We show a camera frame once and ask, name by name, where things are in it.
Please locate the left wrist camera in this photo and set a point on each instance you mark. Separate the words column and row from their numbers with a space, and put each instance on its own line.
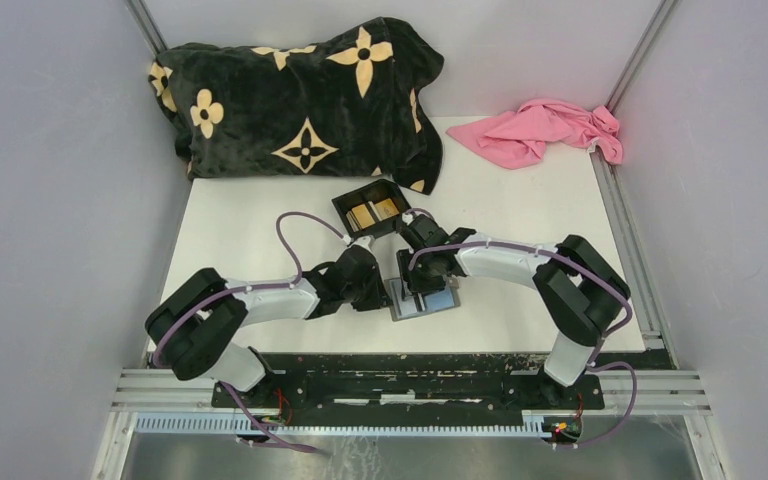
column 365, row 242

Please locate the black floral plush blanket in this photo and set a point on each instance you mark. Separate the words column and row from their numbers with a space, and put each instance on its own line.
column 345, row 107

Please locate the black plastic card box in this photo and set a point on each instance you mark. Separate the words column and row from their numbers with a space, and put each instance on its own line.
column 375, row 191

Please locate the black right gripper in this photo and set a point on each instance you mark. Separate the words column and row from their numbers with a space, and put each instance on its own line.
column 410, row 283

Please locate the grey leather card holder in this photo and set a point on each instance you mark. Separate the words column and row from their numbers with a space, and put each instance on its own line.
column 436, row 302

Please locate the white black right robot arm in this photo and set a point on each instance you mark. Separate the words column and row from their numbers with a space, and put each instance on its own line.
column 587, row 299

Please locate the slotted grey cable duct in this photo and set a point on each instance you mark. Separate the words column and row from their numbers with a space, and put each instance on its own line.
column 238, row 424

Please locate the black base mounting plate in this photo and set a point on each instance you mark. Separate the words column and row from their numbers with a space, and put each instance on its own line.
column 444, row 390

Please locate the pink cloth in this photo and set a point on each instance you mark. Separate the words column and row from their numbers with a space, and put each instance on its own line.
column 518, row 139

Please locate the white silver credit card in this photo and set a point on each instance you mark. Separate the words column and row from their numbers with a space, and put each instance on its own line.
column 411, row 305

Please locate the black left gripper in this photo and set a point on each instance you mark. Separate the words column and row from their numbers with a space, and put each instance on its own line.
column 378, row 299

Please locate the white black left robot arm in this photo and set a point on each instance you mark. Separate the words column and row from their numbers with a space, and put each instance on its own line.
column 194, row 328

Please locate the stack of cards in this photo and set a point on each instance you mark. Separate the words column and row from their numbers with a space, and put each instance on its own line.
column 369, row 214

